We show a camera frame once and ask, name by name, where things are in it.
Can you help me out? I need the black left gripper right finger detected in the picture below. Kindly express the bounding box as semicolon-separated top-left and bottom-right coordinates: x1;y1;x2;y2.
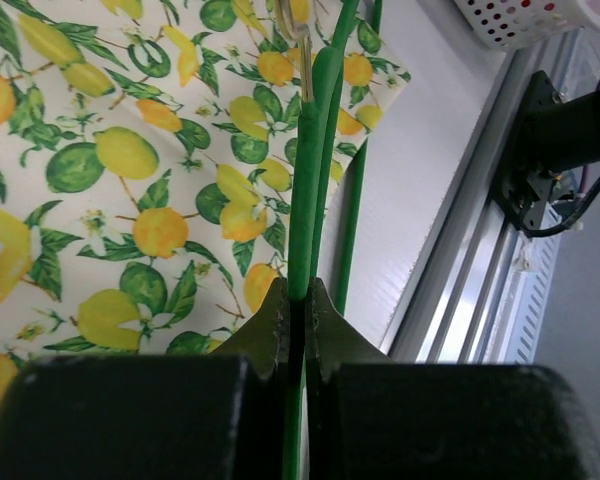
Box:
305;277;393;382

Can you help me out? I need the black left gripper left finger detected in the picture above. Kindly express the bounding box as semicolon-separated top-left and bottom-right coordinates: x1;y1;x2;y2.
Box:
211;277;291;381

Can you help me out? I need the lemon print skirt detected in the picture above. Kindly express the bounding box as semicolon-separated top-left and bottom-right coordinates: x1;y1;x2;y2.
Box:
0;0;412;431

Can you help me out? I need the green clothes hanger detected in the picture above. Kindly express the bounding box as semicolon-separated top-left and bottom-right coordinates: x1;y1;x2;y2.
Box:
276;1;371;479

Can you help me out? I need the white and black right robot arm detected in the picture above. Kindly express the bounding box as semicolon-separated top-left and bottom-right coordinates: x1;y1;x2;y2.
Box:
510;70;600;173

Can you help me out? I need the white plastic laundry basket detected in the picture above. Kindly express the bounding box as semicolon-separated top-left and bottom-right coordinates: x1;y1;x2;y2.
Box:
454;0;600;51

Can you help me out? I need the aluminium mounting rail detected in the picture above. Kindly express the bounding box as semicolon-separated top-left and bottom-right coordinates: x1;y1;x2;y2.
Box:
382;30;584;363

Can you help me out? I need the slotted grey cable duct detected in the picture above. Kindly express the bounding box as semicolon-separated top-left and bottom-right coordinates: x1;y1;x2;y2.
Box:
499;219;566;366

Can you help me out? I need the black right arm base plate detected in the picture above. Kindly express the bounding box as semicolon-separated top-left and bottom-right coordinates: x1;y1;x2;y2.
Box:
491;70;574;238

